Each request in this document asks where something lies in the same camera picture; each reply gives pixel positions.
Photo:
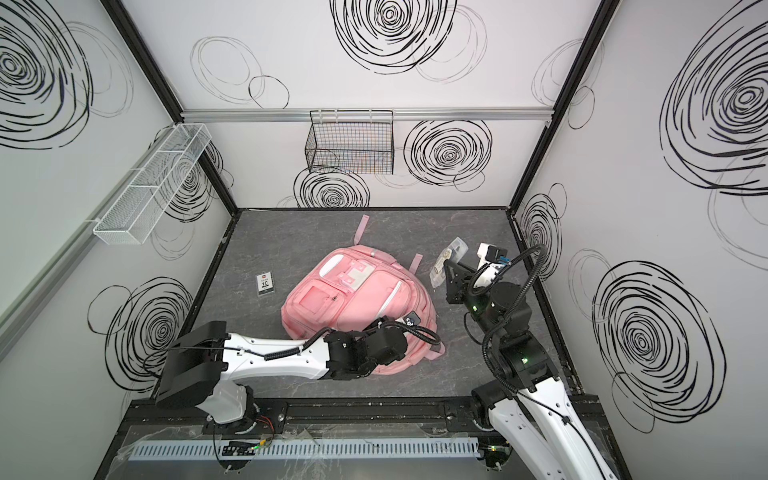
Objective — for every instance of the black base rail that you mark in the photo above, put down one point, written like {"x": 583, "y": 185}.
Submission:
{"x": 453, "y": 414}

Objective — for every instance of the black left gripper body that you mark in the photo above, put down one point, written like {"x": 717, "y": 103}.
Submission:
{"x": 405, "y": 327}

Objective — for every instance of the small white card packet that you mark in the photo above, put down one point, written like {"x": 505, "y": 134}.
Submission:
{"x": 265, "y": 283}

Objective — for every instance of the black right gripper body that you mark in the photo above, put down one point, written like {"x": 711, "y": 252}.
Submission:
{"x": 455, "y": 285}

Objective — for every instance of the clear plastic case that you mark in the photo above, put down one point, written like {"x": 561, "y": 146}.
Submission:
{"x": 453, "y": 252}

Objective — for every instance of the pink student backpack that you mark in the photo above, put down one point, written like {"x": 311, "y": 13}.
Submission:
{"x": 354, "y": 286}

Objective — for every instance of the white slotted cable duct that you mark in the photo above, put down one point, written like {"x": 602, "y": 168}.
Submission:
{"x": 305, "y": 449}

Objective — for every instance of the white mesh wall shelf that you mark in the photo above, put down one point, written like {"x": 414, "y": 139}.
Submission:
{"x": 168, "y": 182}

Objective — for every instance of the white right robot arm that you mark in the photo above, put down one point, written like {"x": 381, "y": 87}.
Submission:
{"x": 527, "y": 403}

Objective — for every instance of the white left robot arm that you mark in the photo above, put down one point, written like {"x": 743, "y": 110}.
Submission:
{"x": 206, "y": 368}

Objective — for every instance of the black wire wall basket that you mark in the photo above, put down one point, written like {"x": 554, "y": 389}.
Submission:
{"x": 360, "y": 141}

